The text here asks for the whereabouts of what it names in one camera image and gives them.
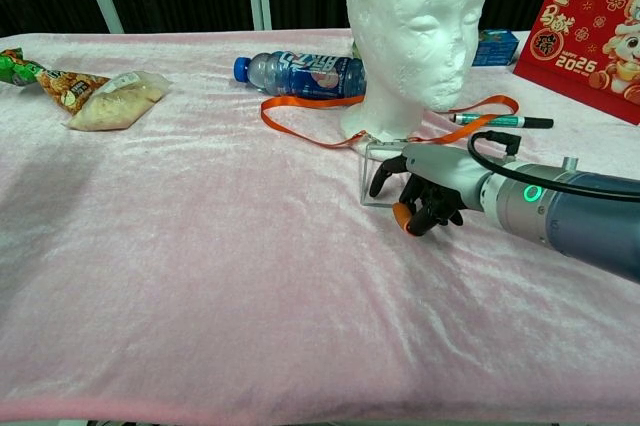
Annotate red desk calendar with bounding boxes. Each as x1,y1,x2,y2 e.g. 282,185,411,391
513,0,640,126

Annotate blue Oreo cookie box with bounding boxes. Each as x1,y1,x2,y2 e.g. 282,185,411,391
472,28,520,67

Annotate right black grey robot hand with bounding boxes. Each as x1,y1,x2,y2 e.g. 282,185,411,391
368,143,490,237

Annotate pink velvet table cloth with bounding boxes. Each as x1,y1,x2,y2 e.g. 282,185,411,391
0,28,640,422

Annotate green marker pen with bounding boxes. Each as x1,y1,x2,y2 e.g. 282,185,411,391
452,112,555,130

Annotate white foam mannequin head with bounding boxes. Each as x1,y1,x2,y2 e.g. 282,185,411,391
339,0,487,147

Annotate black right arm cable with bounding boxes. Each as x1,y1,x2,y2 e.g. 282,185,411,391
467,130,640,197

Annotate green orange snack bag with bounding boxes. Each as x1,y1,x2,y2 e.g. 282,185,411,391
0,47,172,132

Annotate blue drink bottle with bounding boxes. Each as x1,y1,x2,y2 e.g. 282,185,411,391
233,50,367,107

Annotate clear silver-framed badge holder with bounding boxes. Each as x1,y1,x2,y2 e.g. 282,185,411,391
358,138,416,210

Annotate orange lanyard strap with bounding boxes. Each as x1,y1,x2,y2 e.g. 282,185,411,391
259,94,520,150

